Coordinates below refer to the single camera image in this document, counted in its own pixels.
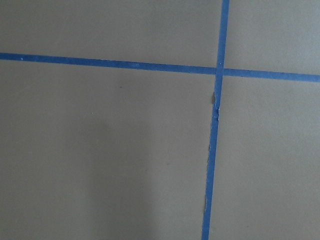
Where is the blue tape line crosswise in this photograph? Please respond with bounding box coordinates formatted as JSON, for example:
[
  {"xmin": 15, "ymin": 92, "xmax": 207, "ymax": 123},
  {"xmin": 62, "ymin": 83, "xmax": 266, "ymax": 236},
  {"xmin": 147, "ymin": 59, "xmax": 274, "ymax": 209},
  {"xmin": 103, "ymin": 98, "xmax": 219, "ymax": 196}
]
[{"xmin": 0, "ymin": 52, "xmax": 320, "ymax": 83}]

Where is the blue tape line lengthwise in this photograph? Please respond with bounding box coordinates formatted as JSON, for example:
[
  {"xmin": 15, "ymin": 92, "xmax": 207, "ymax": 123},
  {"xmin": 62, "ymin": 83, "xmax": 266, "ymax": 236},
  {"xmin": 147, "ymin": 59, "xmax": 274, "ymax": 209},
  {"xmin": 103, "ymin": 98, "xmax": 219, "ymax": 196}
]
[{"xmin": 201, "ymin": 0, "xmax": 230, "ymax": 240}]

